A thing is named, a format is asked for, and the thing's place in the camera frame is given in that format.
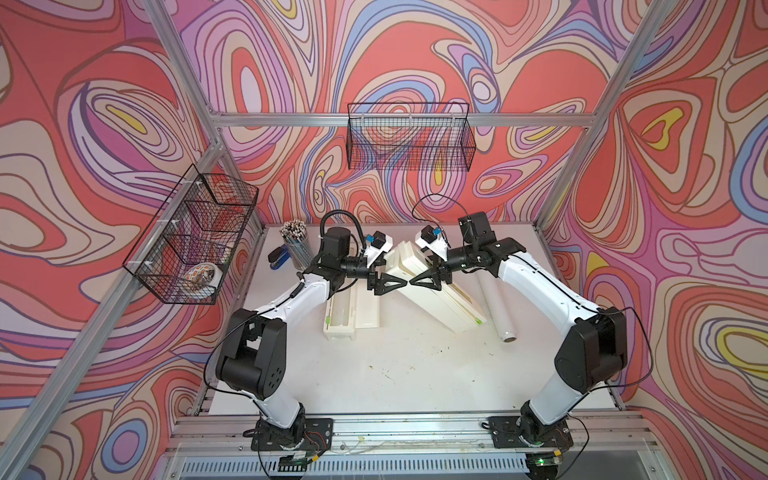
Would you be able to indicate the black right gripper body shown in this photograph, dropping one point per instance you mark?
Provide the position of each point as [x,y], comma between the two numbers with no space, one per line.
[462,258]

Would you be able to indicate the tape roll in basket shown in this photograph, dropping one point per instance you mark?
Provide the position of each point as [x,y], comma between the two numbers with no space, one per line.
[201,280]

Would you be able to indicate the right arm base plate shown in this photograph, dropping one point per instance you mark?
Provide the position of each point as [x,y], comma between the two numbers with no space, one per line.
[526,432]

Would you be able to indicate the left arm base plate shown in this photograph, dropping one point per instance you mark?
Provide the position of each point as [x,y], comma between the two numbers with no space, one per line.
[313,435]

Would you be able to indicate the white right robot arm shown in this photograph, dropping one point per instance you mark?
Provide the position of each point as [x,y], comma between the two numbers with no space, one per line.
[594,339]

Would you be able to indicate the black wire basket back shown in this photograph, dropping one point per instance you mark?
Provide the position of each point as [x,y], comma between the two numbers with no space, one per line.
[410,136]

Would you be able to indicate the cream plastic wrap dispenser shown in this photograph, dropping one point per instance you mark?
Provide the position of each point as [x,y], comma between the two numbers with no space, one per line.
[347,312]

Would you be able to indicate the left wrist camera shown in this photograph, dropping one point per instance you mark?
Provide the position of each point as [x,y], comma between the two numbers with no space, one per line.
[377,244]

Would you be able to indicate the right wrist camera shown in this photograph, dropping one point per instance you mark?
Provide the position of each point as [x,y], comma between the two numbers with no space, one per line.
[433,239]

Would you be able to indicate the black wire basket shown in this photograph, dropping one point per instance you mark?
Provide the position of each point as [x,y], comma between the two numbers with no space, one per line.
[202,219]
[410,136]

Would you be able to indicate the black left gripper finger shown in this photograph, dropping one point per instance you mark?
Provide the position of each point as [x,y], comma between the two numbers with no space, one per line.
[386,278]
[384,286]

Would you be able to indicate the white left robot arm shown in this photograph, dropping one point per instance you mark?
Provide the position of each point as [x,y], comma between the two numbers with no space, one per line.
[253,354]

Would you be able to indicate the cup of pencils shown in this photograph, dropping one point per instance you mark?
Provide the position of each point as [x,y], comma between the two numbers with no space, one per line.
[296,240]

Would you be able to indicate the black wire basket left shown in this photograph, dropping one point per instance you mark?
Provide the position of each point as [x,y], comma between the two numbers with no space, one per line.
[202,219]

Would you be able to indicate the aluminium front rail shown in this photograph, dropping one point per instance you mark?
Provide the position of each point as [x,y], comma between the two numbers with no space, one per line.
[477,445]

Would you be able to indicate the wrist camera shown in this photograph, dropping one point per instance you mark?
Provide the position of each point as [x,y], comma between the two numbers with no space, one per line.
[377,244]
[433,239]

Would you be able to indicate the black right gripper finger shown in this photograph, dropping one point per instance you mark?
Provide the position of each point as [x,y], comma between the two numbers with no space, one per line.
[436,273]
[436,286]

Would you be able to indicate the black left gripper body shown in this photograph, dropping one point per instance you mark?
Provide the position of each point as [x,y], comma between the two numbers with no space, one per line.
[353,269]

